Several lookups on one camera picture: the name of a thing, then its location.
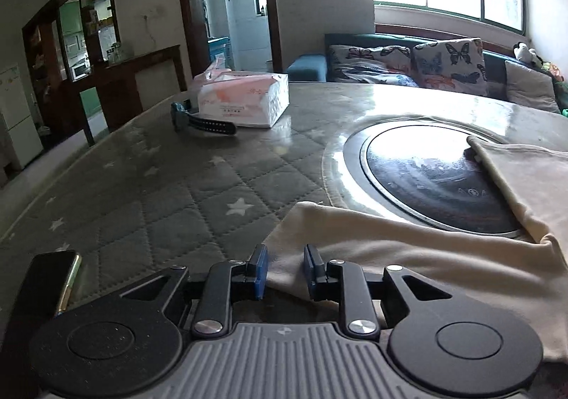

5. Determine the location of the round black induction cooktop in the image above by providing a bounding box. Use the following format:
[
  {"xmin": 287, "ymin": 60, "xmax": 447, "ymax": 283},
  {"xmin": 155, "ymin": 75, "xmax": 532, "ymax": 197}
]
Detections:
[{"xmin": 343, "ymin": 118, "xmax": 524, "ymax": 239}]

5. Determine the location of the pink tissue pack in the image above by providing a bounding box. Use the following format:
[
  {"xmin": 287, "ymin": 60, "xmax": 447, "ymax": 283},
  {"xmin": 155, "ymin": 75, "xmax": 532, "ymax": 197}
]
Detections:
[{"xmin": 192, "ymin": 58, "xmax": 290, "ymax": 129}]

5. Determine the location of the black smartphone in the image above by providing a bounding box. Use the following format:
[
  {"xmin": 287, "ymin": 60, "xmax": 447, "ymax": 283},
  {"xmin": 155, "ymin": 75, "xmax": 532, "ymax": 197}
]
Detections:
[{"xmin": 4, "ymin": 250, "xmax": 82, "ymax": 349}]

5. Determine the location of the white refrigerator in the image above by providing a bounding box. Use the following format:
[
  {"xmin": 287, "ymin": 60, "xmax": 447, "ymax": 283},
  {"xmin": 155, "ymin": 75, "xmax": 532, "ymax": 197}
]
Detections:
[{"xmin": 0, "ymin": 65, "xmax": 43, "ymax": 170}]

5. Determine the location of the light blue small cabinet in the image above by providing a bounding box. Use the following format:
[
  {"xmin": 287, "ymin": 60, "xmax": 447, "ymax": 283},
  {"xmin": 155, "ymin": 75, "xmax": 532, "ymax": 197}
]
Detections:
[{"xmin": 208, "ymin": 35, "xmax": 234, "ymax": 68}]

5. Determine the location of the plain grey cushion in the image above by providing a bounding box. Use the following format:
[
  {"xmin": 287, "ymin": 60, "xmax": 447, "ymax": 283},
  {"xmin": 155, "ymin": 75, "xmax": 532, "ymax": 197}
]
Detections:
[{"xmin": 504, "ymin": 61, "xmax": 560, "ymax": 114}]

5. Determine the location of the cream knit garment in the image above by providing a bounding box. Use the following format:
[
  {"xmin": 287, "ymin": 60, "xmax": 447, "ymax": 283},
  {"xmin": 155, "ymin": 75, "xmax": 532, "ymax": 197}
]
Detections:
[{"xmin": 265, "ymin": 137, "xmax": 567, "ymax": 362}]

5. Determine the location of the black wrist watch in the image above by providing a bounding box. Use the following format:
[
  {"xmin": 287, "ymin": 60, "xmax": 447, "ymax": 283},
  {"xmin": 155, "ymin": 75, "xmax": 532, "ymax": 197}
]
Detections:
[{"xmin": 170, "ymin": 102, "xmax": 237, "ymax": 136}]

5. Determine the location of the blue corner sofa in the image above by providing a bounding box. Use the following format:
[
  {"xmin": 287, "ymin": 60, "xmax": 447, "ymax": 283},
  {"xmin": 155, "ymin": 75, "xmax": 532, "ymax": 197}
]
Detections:
[{"xmin": 287, "ymin": 34, "xmax": 567, "ymax": 115}]

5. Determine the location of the upright butterfly print pillow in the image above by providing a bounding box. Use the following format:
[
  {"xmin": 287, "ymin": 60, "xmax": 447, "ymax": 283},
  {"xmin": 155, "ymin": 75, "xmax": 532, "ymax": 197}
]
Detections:
[{"xmin": 413, "ymin": 38, "xmax": 487, "ymax": 96}]

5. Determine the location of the black white plush toy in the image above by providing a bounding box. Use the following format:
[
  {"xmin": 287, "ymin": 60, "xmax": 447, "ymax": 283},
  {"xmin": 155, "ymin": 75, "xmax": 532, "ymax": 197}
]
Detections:
[{"xmin": 513, "ymin": 42, "xmax": 543, "ymax": 68}]

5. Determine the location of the dark wooden door frame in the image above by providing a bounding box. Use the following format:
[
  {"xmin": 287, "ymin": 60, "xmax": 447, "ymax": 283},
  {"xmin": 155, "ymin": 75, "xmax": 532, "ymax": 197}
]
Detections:
[{"xmin": 180, "ymin": 0, "xmax": 284, "ymax": 77}]

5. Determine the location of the dark wooden sideboard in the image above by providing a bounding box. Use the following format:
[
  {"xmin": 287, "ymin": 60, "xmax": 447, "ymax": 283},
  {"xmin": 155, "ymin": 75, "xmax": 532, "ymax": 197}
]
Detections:
[{"xmin": 65, "ymin": 44, "xmax": 188, "ymax": 133}]

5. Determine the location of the flat butterfly print pillow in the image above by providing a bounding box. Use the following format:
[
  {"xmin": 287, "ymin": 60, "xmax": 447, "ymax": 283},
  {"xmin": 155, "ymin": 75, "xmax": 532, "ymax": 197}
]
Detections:
[{"xmin": 327, "ymin": 44, "xmax": 419, "ymax": 87}]

